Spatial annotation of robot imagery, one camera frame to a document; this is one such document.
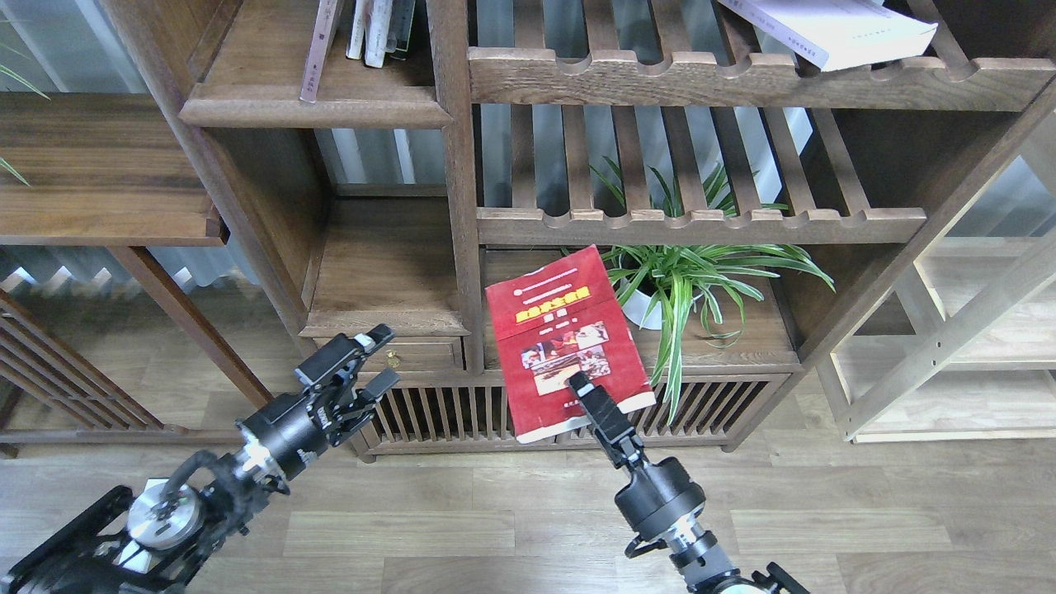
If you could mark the small wooden drawer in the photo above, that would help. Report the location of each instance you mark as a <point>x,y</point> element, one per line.
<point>418,354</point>

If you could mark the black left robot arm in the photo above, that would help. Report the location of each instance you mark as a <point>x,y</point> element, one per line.
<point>157,541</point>

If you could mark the green spider plant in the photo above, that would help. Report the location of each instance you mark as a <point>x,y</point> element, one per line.
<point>710,269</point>

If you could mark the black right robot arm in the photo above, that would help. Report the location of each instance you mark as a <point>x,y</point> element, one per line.
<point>706,568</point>

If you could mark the dark wooden side table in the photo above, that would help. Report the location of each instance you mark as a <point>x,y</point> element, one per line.
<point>105,170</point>

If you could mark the slatted cabinet door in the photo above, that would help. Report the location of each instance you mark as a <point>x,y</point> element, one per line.
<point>438,420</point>
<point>716,410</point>

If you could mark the white plant pot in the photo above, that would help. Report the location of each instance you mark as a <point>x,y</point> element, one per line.
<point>656,311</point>

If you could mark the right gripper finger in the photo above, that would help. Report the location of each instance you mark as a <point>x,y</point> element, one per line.
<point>611,427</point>

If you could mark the wooden slatted rack left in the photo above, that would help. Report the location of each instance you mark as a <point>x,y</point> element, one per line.
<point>40,365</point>

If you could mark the white bar on floor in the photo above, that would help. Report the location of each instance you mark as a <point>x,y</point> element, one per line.
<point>132,556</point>

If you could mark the light wooden shelf unit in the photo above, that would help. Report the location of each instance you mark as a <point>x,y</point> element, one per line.
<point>965,349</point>

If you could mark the dark wooden bookshelf cabinet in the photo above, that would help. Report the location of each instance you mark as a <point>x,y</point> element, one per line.
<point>523,126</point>

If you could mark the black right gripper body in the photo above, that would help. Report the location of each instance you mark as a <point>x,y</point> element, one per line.
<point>661,501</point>

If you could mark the dark red book white characters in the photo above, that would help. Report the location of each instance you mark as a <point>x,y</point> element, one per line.
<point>324,27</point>

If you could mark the transparent upright folder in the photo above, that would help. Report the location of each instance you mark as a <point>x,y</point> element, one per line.
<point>400,27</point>

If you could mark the left slatted cabinet door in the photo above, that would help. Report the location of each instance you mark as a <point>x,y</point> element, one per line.
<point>438,420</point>

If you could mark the right slatted cabinet door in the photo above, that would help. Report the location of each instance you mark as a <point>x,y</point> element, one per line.
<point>716,410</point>

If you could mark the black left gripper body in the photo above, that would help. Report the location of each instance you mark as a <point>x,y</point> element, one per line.
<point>284,437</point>

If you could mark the green plant leaves far left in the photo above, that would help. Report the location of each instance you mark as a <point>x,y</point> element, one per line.
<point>25,85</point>

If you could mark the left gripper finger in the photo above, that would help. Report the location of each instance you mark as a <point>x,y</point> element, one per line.
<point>342,353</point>
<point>362,406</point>

